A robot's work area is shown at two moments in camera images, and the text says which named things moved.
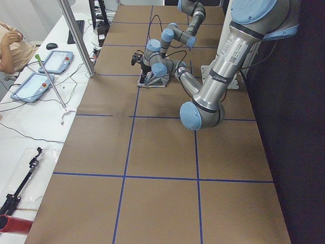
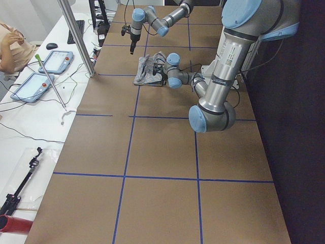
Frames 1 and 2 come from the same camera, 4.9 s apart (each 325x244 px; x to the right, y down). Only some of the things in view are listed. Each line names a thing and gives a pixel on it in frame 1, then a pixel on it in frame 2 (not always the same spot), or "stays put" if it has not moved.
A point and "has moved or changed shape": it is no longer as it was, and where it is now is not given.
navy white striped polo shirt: x=151 y=81 has moved or changed shape
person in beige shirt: x=14 y=53 stays put
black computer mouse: x=51 y=46 stays put
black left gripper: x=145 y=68 to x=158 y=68
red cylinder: x=13 y=224 stays put
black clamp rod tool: x=11 y=200 stays put
